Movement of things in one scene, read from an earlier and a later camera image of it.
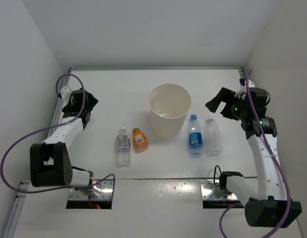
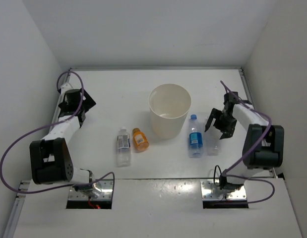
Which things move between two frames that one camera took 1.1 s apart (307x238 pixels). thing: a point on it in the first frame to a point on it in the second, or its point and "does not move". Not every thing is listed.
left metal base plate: [102, 191] does not move
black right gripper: [226, 95] to [215, 113]
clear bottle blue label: [196, 138] does not move
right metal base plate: [211, 192] does not move
